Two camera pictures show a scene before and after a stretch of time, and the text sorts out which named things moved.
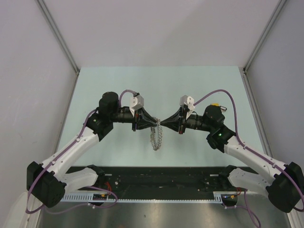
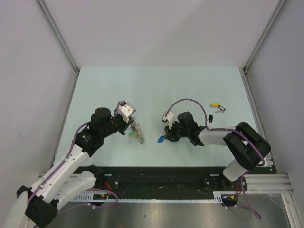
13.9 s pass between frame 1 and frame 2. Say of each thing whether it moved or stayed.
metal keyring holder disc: moved
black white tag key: stayed
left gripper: moved
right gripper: moved
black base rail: stayed
